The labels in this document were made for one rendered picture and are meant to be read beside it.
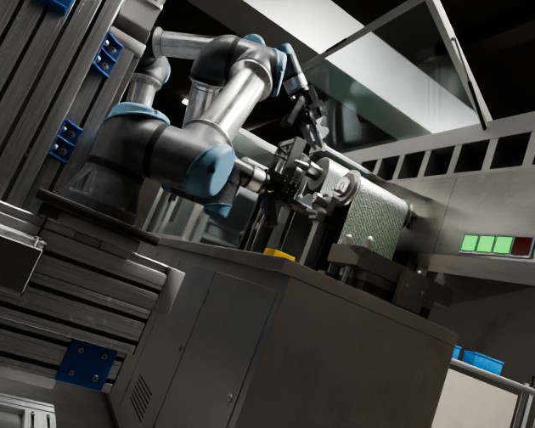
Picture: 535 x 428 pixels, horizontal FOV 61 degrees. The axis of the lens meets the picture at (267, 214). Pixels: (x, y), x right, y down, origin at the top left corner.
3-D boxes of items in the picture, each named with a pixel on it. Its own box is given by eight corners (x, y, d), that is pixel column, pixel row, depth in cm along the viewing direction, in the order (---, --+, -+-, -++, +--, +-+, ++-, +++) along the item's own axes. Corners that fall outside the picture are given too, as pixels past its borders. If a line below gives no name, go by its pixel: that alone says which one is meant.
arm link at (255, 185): (249, 187, 136) (239, 188, 144) (261, 193, 138) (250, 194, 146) (257, 164, 138) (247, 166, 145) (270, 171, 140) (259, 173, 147)
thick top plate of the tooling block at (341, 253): (326, 260, 148) (332, 243, 149) (413, 300, 163) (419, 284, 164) (356, 265, 133) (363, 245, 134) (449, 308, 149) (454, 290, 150)
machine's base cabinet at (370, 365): (81, 348, 329) (131, 237, 345) (164, 372, 354) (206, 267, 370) (152, 640, 102) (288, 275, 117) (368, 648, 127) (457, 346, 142)
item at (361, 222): (335, 250, 154) (352, 200, 157) (385, 274, 163) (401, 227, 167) (335, 250, 154) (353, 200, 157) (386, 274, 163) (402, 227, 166)
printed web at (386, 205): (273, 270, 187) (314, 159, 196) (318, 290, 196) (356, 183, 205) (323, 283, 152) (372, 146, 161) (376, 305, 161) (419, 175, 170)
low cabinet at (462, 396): (502, 457, 610) (518, 396, 625) (384, 422, 519) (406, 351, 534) (406, 407, 769) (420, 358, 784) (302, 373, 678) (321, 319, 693)
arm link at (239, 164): (206, 175, 139) (217, 150, 140) (238, 190, 143) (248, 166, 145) (215, 173, 132) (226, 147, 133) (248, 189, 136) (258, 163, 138)
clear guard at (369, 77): (285, 80, 252) (286, 80, 252) (328, 158, 264) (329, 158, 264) (427, -3, 157) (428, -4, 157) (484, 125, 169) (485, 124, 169)
